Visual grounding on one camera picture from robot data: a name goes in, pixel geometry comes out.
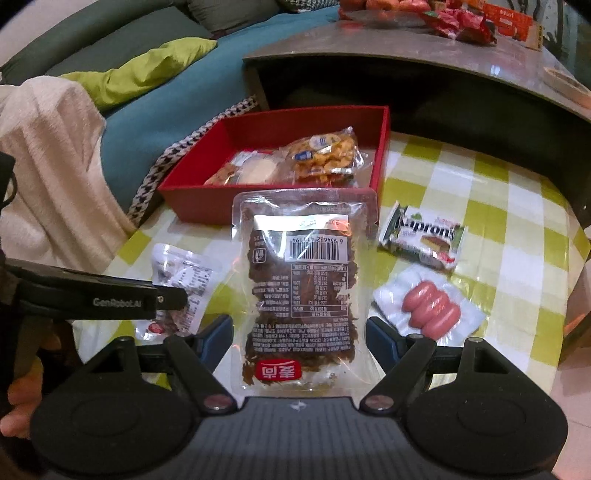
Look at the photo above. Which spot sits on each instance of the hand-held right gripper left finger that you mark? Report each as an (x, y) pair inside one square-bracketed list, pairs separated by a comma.
[(216, 339)]

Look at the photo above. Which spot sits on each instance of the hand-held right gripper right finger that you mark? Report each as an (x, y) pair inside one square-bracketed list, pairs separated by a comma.
[(385, 344)]

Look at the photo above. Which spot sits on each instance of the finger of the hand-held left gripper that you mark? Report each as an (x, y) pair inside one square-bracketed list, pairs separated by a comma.
[(171, 297)]

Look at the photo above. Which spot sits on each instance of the small white dark snack packet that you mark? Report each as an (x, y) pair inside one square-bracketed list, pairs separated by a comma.
[(184, 277)]

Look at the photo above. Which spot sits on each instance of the clear packet of dark shreds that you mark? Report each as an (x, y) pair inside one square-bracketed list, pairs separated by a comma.
[(300, 295)]

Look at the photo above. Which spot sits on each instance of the red cardboard box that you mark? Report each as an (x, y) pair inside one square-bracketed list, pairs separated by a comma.
[(198, 203)]

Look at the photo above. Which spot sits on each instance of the clear round rice cake packet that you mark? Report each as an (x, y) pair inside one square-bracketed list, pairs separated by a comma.
[(256, 170)]

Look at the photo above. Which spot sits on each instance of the yellow crispy snack packet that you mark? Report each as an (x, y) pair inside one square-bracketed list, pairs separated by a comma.
[(323, 159)]

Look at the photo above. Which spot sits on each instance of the person's left hand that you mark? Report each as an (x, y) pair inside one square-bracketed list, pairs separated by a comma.
[(25, 401)]

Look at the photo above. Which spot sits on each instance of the clear pink sausage packet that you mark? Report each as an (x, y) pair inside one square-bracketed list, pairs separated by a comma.
[(429, 304)]

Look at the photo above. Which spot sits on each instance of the white chocolate wafer packet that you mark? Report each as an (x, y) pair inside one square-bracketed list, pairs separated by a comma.
[(425, 240)]

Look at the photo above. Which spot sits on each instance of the black white houndstooth cloth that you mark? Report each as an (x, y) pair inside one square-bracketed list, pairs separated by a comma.
[(152, 180)]

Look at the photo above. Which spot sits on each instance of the cream fluffy towel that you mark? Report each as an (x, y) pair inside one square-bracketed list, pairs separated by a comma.
[(55, 175)]

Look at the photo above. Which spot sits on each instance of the green checked tablecloth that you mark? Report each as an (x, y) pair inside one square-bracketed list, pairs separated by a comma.
[(508, 221)]

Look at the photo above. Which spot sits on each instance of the teal sofa cover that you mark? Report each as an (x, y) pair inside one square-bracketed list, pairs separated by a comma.
[(161, 120)]

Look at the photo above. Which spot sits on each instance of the lime green pillow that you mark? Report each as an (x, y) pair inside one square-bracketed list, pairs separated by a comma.
[(138, 69)]

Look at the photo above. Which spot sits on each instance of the dark green sofa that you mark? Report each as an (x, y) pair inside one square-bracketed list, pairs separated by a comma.
[(92, 37)]

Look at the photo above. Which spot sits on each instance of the grey green cushion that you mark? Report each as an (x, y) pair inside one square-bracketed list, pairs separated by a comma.
[(231, 11)]

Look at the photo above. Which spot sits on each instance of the dark coffee table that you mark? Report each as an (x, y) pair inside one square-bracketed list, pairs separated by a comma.
[(369, 41)]

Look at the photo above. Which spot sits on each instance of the round pale dish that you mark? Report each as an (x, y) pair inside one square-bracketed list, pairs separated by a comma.
[(565, 85)]

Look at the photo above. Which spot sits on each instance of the patterned black white pillow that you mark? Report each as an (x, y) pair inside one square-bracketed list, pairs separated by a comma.
[(304, 3)]

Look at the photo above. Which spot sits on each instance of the pile of red snack wrappers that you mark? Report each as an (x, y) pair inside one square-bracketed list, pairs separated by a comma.
[(461, 25)]

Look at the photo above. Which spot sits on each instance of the glass fruit plate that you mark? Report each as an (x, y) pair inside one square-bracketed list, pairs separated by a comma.
[(383, 14)]

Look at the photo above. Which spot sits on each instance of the red apple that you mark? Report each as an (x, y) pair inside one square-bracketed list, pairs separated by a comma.
[(413, 4), (353, 3), (378, 3)]

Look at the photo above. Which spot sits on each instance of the orange carton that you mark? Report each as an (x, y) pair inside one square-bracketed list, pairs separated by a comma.
[(512, 18)]

